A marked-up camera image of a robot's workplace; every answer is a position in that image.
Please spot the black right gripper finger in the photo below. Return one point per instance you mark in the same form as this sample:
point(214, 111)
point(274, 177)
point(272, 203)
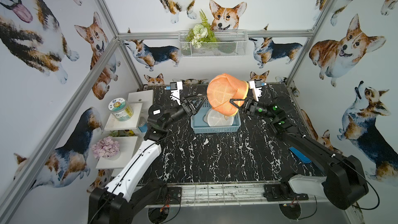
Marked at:
point(237, 105)
point(237, 101)

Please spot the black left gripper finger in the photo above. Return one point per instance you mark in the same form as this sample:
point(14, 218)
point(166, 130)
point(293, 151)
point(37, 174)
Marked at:
point(198, 104)
point(196, 99)

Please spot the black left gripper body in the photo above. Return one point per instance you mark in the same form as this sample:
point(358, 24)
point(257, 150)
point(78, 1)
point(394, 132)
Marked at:
point(190, 107)

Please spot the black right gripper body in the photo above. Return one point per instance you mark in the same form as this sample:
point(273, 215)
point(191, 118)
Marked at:
point(247, 107)

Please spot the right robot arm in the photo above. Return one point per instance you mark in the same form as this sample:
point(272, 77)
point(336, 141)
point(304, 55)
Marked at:
point(343, 182)

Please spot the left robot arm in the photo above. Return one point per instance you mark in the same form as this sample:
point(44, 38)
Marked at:
point(120, 201)

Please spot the light blue perforated plastic basket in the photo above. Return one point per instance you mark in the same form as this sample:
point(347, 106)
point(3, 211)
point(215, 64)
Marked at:
point(200, 127)

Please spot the white tiered wooden shelf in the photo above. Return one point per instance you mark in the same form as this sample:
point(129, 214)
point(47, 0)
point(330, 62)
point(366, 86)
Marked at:
point(140, 103)

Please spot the green artificial fern plant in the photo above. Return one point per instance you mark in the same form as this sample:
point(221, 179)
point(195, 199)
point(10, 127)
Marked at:
point(201, 33)

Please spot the green labelled round jar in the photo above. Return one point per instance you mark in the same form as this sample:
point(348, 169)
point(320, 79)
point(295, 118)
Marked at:
point(120, 109)

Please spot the blue flat tool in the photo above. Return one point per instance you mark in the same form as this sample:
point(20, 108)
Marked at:
point(301, 156)

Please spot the pink flower bunch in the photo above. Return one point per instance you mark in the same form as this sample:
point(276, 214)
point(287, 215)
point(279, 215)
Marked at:
point(105, 148)

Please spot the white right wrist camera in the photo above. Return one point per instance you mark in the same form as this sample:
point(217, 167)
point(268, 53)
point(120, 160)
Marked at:
point(256, 87)

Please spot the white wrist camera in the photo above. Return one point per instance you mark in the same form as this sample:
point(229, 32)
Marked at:
point(256, 87)
point(175, 88)

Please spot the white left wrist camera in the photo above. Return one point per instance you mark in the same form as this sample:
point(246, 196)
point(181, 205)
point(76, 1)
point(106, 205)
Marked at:
point(175, 88)

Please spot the white wire wall basket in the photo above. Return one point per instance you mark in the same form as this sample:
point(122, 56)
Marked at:
point(227, 44)

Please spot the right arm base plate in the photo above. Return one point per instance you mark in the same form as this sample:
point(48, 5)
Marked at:
point(282, 192)

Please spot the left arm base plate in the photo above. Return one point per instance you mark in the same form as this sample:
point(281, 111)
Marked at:
point(171, 195)

